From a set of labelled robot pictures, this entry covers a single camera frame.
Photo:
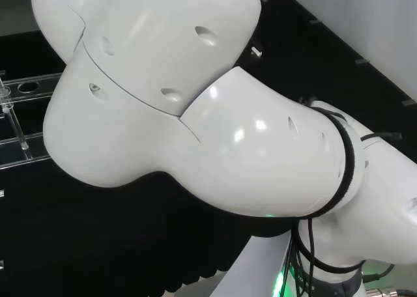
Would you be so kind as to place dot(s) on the clear acrylic funnel stand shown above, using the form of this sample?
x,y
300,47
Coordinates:
x,y
45,82

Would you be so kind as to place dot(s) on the grey tape strip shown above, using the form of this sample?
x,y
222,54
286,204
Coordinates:
x,y
316,21
361,61
407,102

